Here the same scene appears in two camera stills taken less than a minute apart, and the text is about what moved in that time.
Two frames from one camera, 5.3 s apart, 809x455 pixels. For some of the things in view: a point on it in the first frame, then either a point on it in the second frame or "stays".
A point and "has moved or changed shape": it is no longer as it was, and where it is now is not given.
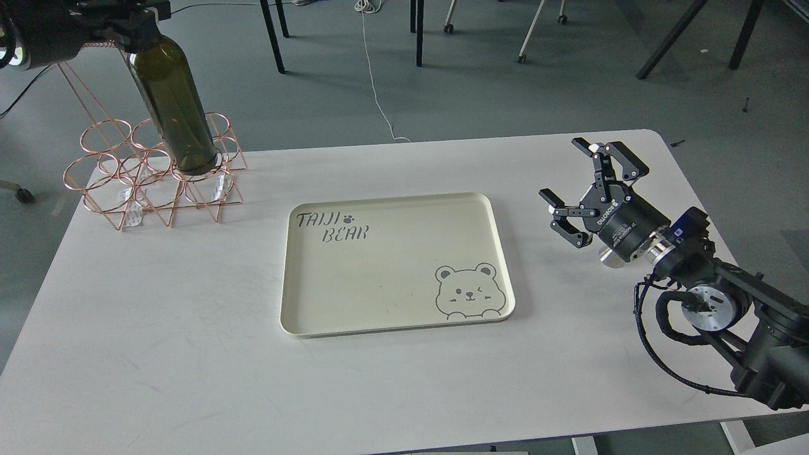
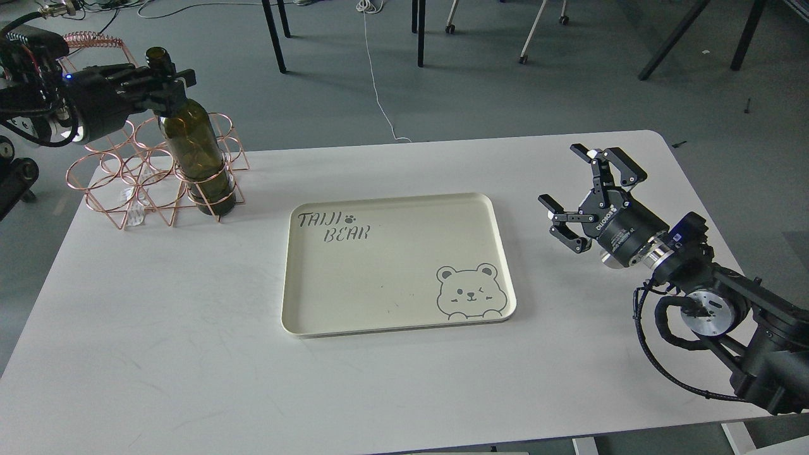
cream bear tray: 375,265 stays
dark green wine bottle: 163,78 has moved or changed shape
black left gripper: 134,21 → 99,99
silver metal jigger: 609,258 stays
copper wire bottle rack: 124,169 stays
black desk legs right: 696,6 stays
